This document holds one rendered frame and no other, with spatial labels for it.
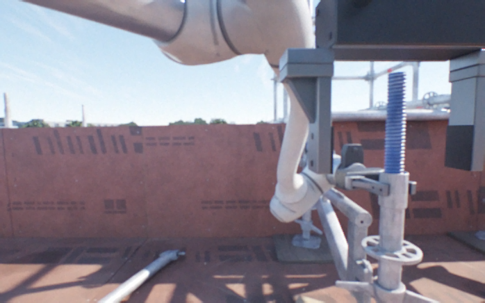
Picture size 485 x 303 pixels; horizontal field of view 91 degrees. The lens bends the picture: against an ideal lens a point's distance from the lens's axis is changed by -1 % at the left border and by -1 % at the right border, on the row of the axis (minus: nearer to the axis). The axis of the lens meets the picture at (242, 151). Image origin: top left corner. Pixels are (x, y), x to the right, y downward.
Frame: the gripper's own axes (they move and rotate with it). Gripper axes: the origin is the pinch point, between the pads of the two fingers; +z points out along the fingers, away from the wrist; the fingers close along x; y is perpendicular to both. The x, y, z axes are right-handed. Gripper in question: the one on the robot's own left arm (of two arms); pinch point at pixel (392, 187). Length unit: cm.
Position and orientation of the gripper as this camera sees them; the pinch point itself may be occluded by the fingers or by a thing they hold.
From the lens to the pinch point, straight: 65.3
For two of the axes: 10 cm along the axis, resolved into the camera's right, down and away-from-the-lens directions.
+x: -9.8, 0.3, -1.7
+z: 1.8, 0.8, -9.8
